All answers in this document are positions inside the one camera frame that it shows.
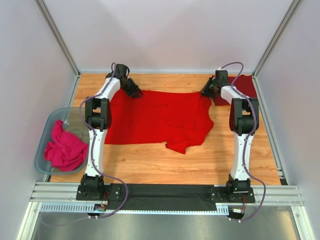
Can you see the pink t shirt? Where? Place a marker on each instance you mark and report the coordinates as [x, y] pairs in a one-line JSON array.
[[66, 151]]

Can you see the aluminium frame post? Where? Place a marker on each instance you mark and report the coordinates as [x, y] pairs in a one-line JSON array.
[[277, 35], [44, 10]]

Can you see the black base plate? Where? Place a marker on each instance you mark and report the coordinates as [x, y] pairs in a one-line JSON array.
[[220, 194], [108, 192]]

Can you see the left aluminium frame post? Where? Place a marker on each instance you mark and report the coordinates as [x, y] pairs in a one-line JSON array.
[[44, 10]]

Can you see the right aluminium frame post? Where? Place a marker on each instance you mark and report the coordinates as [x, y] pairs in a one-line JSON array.
[[277, 35]]

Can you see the slotted cable duct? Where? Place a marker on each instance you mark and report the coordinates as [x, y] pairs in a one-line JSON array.
[[94, 208]]

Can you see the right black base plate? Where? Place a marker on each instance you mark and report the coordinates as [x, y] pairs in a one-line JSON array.
[[220, 194]]

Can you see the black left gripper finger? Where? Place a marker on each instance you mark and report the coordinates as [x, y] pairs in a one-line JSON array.
[[134, 95], [138, 93]]

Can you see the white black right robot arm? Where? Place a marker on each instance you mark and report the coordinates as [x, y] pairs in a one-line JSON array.
[[243, 122]]

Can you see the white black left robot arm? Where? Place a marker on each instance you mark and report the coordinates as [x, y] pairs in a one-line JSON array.
[[98, 119]]

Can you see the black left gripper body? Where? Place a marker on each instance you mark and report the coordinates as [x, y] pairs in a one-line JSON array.
[[131, 86]]

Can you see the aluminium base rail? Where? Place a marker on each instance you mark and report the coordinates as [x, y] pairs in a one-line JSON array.
[[276, 195]]

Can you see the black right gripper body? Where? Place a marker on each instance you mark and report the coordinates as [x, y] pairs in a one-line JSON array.
[[208, 88]]

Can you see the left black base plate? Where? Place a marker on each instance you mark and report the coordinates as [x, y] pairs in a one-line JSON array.
[[108, 192]]

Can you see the folded dark red t shirt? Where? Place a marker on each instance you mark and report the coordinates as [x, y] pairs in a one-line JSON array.
[[243, 84]]

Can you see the bright red t shirt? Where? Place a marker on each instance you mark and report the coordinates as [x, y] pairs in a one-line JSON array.
[[180, 120]]

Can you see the grey plastic bin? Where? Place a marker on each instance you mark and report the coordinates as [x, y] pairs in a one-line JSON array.
[[71, 122]]

